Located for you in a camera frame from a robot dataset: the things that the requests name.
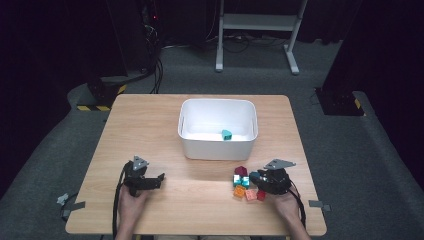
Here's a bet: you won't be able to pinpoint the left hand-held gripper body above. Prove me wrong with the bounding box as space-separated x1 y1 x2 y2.
124 155 154 198

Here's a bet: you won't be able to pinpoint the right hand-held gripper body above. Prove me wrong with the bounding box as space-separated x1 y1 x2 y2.
259 158 297 196

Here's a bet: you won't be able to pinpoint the white plastic bin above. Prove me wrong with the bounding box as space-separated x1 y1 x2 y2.
177 98 259 161

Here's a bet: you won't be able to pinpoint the person's right hand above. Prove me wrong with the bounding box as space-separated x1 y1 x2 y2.
270 187 302 225

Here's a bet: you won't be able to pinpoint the person's left hand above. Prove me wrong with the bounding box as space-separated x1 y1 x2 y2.
116 184 151 236

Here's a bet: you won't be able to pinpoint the grey tape strip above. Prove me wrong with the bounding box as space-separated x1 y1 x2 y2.
60 200 87 218
308 199 332 213

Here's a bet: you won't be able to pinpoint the black base with yellow stripes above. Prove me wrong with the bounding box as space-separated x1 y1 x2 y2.
314 87 366 118
76 75 128 113

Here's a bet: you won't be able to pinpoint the white metal stand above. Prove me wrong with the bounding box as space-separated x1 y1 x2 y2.
215 0 309 76

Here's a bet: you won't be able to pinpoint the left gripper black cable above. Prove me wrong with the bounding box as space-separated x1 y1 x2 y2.
111 161 131 240

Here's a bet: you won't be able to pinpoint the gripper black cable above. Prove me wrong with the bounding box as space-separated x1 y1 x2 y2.
288 179 308 231
111 161 131 240

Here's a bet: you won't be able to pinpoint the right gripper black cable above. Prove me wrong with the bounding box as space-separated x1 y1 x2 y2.
288 179 308 231

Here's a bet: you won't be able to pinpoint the bundle of black cables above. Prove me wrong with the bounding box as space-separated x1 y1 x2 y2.
141 0 165 95

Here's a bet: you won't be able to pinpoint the black floor cables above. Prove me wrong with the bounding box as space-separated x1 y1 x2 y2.
163 31 291 54

